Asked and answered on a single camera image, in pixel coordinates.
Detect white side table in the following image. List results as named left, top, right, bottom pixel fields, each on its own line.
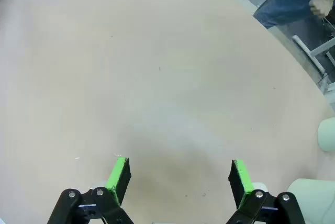
left=292, top=35, right=335, bottom=95

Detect pale green plastic cup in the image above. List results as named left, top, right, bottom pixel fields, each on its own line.
left=318, top=117, right=335, bottom=152
left=287, top=178, right=335, bottom=224

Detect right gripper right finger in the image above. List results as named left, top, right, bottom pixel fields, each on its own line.
left=226, top=159, right=306, bottom=224

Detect person's left hand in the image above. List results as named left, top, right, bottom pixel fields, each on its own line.
left=308, top=0, right=335, bottom=18

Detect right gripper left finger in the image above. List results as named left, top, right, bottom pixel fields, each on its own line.
left=47, top=157, right=136, bottom=224

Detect person in blue jeans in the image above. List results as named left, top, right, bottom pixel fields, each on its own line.
left=253, top=0, right=319, bottom=29

